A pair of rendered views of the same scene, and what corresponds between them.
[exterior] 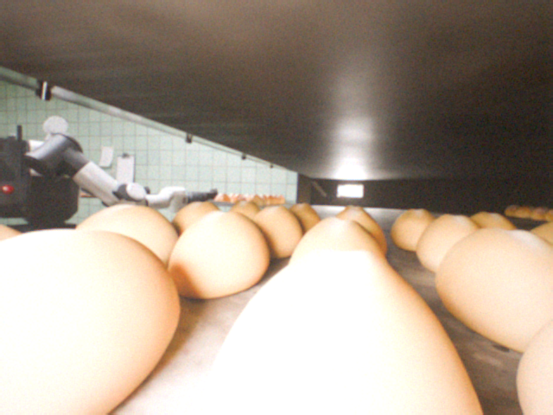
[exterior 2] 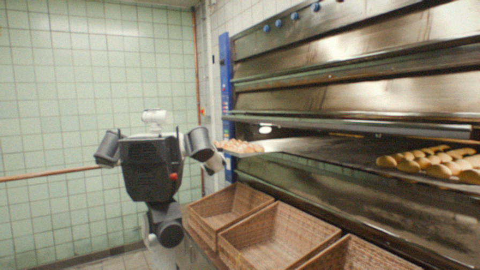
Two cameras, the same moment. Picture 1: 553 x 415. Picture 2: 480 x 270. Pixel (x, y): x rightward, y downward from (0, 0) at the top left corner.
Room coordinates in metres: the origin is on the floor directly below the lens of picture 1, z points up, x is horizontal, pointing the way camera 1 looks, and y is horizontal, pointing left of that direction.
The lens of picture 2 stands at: (-0.04, 1.60, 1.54)
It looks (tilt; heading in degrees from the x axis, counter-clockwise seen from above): 6 degrees down; 317
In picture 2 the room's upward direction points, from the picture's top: 2 degrees counter-clockwise
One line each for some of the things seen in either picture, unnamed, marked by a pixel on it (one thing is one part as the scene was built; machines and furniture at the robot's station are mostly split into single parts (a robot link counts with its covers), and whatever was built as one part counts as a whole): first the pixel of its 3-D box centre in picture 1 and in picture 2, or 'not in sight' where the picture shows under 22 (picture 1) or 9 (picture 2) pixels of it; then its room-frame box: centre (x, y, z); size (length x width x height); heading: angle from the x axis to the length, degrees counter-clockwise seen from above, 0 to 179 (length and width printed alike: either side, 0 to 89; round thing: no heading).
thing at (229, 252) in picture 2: not in sight; (275, 244); (0.96, 0.38, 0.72); 0.56 x 0.49 x 0.28; 165
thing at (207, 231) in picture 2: not in sight; (228, 211); (1.54, 0.21, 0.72); 0.56 x 0.49 x 0.28; 164
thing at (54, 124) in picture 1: (55, 129); (156, 119); (1.24, 0.92, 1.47); 0.10 x 0.07 x 0.09; 44
